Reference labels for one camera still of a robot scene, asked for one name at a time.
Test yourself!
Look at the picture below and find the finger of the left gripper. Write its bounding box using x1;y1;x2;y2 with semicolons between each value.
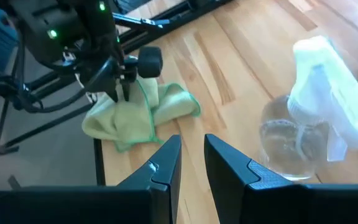
121;77;132;103
109;79;120;103

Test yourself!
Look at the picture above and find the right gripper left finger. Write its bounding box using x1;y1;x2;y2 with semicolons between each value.
0;134;182;224

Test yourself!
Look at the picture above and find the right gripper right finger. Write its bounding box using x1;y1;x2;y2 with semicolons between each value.
203;133;358;224

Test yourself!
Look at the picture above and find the green microfiber towel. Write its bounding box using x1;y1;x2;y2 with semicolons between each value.
81;76;201;153

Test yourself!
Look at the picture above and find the clear spray bottle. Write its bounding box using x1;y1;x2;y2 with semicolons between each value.
258;35;358;182

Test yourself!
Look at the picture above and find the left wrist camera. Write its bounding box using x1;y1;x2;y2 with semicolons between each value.
137;45;163;79

